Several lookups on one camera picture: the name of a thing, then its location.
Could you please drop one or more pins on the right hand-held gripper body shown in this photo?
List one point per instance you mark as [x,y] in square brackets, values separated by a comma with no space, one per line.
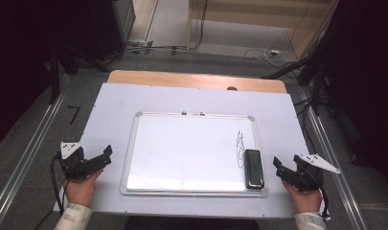
[309,179]

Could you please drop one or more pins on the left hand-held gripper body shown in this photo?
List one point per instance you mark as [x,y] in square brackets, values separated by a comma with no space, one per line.
[74,166]

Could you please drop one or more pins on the black whiteboard eraser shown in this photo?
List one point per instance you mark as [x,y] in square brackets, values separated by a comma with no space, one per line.
[254,169]

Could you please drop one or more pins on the white metal-framed whiteboard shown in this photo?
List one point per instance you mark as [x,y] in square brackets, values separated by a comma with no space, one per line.
[188,153]

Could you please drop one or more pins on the person's right hand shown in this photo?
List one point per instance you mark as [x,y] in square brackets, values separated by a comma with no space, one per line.
[306,201]

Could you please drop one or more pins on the person's left hand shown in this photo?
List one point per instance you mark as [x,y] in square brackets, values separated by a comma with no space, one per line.
[81,191]

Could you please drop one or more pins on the black metal stand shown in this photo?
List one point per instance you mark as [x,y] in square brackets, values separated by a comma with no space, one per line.
[316,89]

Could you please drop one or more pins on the dark round table grommet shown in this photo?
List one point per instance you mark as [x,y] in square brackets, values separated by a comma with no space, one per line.
[232,88]

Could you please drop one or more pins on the person's dark lap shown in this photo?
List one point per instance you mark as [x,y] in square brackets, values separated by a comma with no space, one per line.
[191,224]

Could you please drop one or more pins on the grey power strip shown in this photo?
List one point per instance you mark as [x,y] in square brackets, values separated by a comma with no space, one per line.
[139,43]

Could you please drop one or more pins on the dark cabinet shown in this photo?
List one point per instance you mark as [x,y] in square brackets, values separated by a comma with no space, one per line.
[108,25]

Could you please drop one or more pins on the metal floor rail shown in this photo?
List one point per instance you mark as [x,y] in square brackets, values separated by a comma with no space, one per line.
[338,182]
[28,153]

